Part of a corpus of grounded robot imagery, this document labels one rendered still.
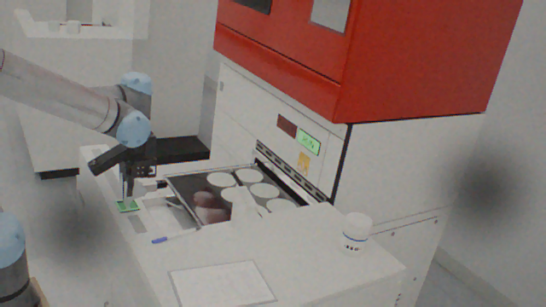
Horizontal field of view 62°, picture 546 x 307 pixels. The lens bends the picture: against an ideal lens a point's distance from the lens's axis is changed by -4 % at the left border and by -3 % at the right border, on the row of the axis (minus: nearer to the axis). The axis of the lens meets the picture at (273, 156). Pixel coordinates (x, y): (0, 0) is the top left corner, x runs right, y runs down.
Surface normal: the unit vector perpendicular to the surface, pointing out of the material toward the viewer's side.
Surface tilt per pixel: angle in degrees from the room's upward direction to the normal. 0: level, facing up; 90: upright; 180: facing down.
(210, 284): 0
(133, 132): 91
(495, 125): 90
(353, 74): 90
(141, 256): 0
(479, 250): 90
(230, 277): 0
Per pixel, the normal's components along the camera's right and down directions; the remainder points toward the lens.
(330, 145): -0.84, 0.11
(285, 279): 0.15, -0.90
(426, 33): 0.52, 0.44
